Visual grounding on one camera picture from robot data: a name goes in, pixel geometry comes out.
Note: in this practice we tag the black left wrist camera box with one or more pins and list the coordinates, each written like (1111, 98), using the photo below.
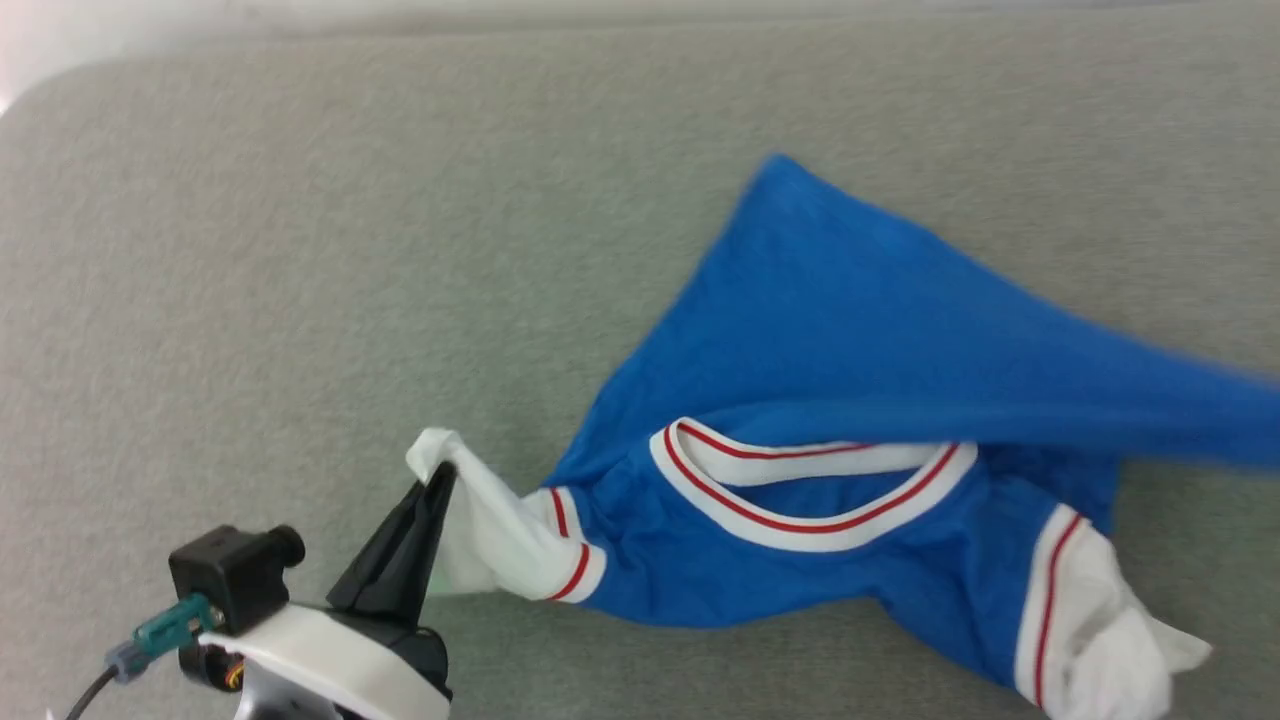
(235, 575)

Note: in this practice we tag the blue jersey with white sleeves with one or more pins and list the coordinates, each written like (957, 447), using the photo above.
(850, 400)

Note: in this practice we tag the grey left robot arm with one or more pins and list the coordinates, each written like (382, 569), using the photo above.
(280, 700)

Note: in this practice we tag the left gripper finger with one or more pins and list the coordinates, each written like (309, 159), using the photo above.
(425, 540)
(380, 560)

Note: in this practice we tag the grey fabric sofa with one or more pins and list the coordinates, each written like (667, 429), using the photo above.
(300, 300)

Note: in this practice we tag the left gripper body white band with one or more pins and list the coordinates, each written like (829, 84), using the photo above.
(340, 660)

